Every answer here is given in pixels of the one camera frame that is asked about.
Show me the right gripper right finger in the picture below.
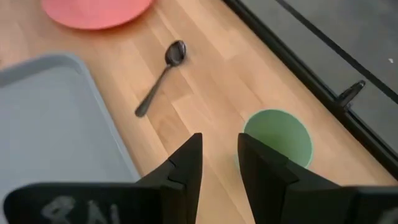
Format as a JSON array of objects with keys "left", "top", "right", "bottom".
[{"left": 238, "top": 133, "right": 398, "bottom": 224}]

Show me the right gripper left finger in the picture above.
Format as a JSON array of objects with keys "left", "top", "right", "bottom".
[{"left": 2, "top": 133, "right": 203, "bottom": 224}]

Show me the green plastic cup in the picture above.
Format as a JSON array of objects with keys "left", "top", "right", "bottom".
[{"left": 234, "top": 108, "right": 313, "bottom": 170}]

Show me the black spoon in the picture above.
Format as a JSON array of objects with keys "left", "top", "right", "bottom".
[{"left": 134, "top": 39, "right": 187, "bottom": 118}]

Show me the pink round plate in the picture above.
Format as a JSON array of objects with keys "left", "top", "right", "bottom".
[{"left": 41, "top": 0, "right": 154, "bottom": 31}]

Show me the grey plastic tray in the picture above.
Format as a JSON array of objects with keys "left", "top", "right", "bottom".
[{"left": 0, "top": 53, "right": 141, "bottom": 224}]

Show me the black clamp lever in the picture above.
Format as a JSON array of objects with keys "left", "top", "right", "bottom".
[{"left": 337, "top": 80, "right": 366, "bottom": 108}]

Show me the black aluminium table frame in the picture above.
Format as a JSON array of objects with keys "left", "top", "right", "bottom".
[{"left": 222, "top": 0, "right": 398, "bottom": 180}]

